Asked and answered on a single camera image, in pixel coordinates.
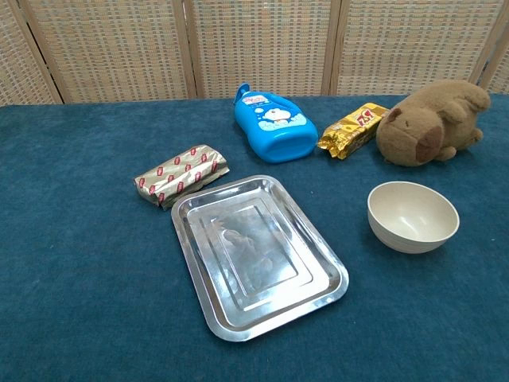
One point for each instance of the stainless steel rectangular tray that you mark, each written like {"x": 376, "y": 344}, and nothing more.
{"x": 254, "y": 254}

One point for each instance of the cream round bowl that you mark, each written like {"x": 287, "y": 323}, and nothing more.
{"x": 413, "y": 223}

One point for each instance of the blue cartoon detergent bottle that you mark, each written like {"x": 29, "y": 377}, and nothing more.
{"x": 278, "y": 127}

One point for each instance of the silver foil snack packet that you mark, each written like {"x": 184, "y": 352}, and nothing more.
{"x": 181, "y": 175}

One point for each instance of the gold foil snack packet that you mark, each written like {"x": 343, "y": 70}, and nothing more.
{"x": 352, "y": 129}

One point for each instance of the woven folding screen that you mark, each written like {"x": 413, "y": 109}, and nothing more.
{"x": 254, "y": 44}

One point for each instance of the blue table cloth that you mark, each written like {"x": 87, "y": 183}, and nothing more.
{"x": 79, "y": 238}

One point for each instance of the brown capybara plush toy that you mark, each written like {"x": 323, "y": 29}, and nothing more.
{"x": 433, "y": 123}

